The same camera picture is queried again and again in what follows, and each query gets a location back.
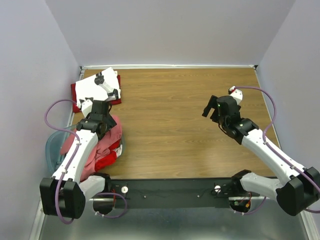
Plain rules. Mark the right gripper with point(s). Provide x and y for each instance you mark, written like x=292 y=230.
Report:
x=212 y=103

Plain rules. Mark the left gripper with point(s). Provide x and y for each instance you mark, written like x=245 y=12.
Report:
x=110 y=122

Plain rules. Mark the pink polo shirt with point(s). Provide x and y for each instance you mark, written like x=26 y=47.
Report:
x=109 y=138

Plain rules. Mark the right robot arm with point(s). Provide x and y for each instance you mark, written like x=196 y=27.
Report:
x=294 y=188

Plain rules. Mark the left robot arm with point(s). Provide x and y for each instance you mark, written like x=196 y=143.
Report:
x=64 y=194

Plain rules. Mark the folded dark red t-shirt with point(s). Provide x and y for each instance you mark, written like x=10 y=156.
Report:
x=86 y=88

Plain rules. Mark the folded white printed t-shirt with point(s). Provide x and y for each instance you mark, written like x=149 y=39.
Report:
x=104 y=86

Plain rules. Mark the red and white t-shirt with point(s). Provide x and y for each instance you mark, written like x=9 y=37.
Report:
x=105 y=157

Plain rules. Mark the clear plastic basket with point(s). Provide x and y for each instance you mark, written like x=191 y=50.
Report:
x=57 y=147

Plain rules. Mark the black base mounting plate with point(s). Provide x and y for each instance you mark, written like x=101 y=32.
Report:
x=176 y=192

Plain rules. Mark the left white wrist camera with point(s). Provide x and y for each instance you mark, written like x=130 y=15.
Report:
x=86 y=106

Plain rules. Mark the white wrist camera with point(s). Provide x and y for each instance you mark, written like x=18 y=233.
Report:
x=86 y=106
x=236 y=94

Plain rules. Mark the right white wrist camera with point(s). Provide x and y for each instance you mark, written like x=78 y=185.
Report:
x=236 y=94

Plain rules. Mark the aluminium frame rail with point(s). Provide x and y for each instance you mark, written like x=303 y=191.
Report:
x=38 y=222

